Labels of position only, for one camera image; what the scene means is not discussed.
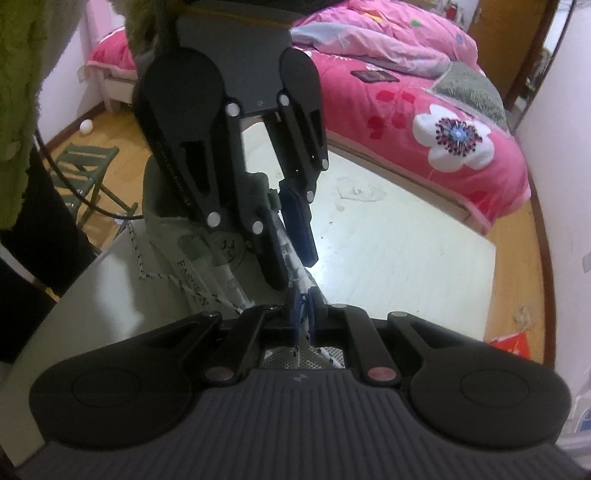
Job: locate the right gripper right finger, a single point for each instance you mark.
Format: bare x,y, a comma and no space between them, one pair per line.
350,329

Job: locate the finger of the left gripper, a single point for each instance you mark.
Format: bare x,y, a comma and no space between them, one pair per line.
296,213
262,235

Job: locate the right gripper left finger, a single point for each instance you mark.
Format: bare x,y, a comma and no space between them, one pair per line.
239,345

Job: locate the white black speckled shoelace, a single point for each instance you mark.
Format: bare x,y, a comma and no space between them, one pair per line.
221,286

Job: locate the white mint sneaker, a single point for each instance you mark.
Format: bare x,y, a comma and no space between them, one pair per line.
217,258

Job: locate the green folding stool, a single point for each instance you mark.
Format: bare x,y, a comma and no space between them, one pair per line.
78,174

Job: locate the red gift box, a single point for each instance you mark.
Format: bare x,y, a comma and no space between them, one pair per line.
516,344

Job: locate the green fuzzy garment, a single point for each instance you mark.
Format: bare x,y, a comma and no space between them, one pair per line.
23,34

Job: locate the grey knitted cloth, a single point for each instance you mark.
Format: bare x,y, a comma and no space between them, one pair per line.
472,92

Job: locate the brown wooden door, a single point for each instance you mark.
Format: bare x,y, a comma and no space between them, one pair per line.
509,36

